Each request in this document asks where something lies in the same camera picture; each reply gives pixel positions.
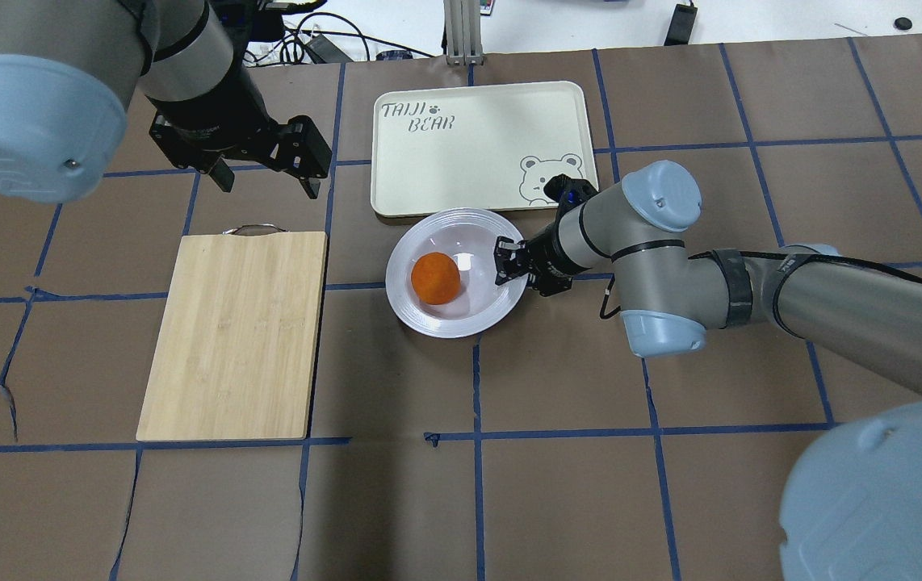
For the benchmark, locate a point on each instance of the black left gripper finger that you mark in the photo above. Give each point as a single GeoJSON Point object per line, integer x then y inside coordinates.
{"type": "Point", "coordinates": [310, 180]}
{"type": "Point", "coordinates": [221, 175]}

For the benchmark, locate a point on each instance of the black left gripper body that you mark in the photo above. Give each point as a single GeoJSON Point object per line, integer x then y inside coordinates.
{"type": "Point", "coordinates": [211, 125]}

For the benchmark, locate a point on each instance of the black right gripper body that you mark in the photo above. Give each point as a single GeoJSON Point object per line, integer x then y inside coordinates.
{"type": "Point", "coordinates": [542, 252]}

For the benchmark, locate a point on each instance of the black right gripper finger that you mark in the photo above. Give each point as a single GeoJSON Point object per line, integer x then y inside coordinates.
{"type": "Point", "coordinates": [509, 271]}
{"type": "Point", "coordinates": [507, 249]}

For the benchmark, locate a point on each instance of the white round plate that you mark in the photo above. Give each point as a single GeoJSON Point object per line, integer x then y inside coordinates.
{"type": "Point", "coordinates": [469, 236]}

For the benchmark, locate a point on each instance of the orange fruit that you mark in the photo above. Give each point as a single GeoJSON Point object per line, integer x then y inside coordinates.
{"type": "Point", "coordinates": [435, 278]}

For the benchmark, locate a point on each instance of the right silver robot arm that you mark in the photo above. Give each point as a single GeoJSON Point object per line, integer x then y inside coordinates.
{"type": "Point", "coordinates": [851, 508]}

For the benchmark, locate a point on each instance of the cream bear tray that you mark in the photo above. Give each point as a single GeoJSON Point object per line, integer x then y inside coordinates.
{"type": "Point", "coordinates": [492, 147]}

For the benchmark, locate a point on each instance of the light wooden cutting board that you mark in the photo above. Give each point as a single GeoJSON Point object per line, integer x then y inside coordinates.
{"type": "Point", "coordinates": [235, 357]}

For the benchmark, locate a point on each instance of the black power adapter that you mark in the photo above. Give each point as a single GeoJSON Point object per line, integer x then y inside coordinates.
{"type": "Point", "coordinates": [681, 26]}

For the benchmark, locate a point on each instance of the aluminium frame post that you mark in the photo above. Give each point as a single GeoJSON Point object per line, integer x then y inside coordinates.
{"type": "Point", "coordinates": [463, 33]}

